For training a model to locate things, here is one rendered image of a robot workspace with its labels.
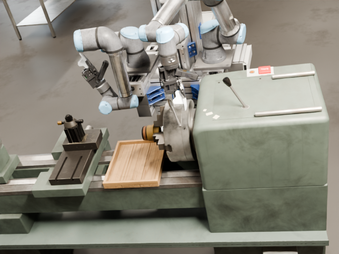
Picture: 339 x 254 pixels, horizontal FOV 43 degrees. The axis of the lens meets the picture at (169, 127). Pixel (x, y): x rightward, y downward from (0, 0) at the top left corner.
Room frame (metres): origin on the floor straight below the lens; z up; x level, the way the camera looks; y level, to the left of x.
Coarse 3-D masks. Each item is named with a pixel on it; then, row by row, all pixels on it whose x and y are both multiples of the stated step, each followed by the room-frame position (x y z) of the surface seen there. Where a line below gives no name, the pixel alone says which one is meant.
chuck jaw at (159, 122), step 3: (162, 108) 1.87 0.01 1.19; (162, 111) 1.87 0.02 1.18; (162, 114) 1.86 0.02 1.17; (159, 117) 1.86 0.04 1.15; (162, 117) 1.85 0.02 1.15; (156, 120) 1.88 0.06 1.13; (159, 120) 1.85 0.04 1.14; (162, 120) 1.84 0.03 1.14; (156, 123) 1.84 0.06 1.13; (159, 123) 1.84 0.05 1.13; (162, 123) 1.83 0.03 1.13
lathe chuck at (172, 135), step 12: (168, 108) 1.79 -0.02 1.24; (180, 108) 1.77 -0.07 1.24; (168, 120) 1.73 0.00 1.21; (180, 120) 1.71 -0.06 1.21; (168, 132) 1.69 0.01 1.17; (180, 132) 1.67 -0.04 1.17; (168, 144) 1.66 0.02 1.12; (180, 144) 1.65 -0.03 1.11; (168, 156) 1.67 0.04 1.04; (180, 156) 1.66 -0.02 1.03
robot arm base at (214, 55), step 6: (204, 48) 2.32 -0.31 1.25; (210, 48) 2.29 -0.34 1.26; (216, 48) 2.29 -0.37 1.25; (222, 48) 2.31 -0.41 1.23; (204, 54) 2.33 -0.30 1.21; (210, 54) 2.29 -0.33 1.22; (216, 54) 2.28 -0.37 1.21; (222, 54) 2.29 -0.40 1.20; (204, 60) 2.31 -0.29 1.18; (210, 60) 2.28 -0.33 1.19; (216, 60) 2.27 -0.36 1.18; (222, 60) 2.28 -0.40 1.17
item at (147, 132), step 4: (144, 128) 1.85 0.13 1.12; (148, 128) 1.83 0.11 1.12; (152, 128) 1.82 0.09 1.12; (156, 128) 1.83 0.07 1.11; (160, 128) 1.85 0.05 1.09; (144, 132) 1.82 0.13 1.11; (148, 132) 1.81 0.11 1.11; (152, 132) 1.80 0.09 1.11; (156, 132) 1.81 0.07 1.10; (160, 132) 1.85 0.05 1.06; (144, 136) 1.82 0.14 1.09; (148, 136) 1.81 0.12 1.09; (144, 140) 1.83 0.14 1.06; (148, 140) 1.81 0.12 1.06; (152, 140) 1.81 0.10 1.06
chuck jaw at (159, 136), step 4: (152, 136) 1.78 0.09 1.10; (156, 136) 1.77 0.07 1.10; (160, 136) 1.76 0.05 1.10; (156, 140) 1.74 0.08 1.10; (160, 140) 1.73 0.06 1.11; (156, 144) 1.74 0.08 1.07; (160, 144) 1.69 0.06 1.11; (164, 144) 1.69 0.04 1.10; (160, 148) 1.69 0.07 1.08; (164, 148) 1.69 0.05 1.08; (168, 148) 1.67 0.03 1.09
